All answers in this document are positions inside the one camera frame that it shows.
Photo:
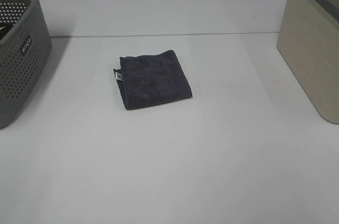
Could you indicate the dark grey folded towel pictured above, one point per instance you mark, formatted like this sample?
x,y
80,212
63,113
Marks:
x,y
150,80

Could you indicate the grey perforated plastic basket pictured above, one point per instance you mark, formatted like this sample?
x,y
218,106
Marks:
x,y
25,49

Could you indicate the beige plastic basket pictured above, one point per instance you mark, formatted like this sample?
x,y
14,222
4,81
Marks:
x,y
308,42

